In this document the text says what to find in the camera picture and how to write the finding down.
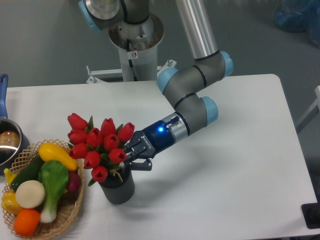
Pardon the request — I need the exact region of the woven wicker basket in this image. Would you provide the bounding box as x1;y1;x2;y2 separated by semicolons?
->
0;139;85;240

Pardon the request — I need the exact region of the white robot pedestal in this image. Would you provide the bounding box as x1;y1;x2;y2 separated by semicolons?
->
87;13;177;83

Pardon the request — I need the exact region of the green bok choy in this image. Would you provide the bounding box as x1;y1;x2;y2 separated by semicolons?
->
38;160;69;224

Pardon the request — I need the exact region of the blue handled saucepan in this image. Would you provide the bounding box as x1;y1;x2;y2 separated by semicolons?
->
0;73;30;176

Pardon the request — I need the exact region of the white frame at right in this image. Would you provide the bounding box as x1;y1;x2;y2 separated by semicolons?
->
295;85;320;134

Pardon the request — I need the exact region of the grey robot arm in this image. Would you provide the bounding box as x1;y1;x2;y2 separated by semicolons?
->
78;0;234;171

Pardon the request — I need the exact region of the red tulip bouquet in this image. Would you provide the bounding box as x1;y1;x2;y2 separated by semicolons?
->
67;113;135;188

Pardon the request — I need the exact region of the black device at table edge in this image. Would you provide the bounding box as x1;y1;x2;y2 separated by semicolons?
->
301;202;320;229

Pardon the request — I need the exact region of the orange fruit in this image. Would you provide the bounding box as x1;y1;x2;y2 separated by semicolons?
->
13;208;40;237

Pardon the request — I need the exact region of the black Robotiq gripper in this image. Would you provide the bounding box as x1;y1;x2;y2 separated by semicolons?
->
124;120;175;171

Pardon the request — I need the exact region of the yellow squash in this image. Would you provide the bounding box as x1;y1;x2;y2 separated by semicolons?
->
38;142;78;172

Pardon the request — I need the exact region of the dark grey ribbed vase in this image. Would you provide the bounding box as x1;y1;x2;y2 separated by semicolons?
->
99;168;135;205

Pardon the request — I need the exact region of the round beige bun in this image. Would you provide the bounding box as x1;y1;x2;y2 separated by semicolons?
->
15;180;46;209

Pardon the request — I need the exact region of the dark green cucumber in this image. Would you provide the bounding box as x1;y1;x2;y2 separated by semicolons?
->
10;154;45;191

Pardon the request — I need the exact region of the blue plastic bag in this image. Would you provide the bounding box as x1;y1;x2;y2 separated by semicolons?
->
272;0;320;48

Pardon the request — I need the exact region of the purple red radish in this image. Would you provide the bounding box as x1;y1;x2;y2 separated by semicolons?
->
66;171;82;193

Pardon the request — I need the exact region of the yellow bell pepper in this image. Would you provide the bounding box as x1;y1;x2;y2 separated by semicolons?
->
1;190;23;215

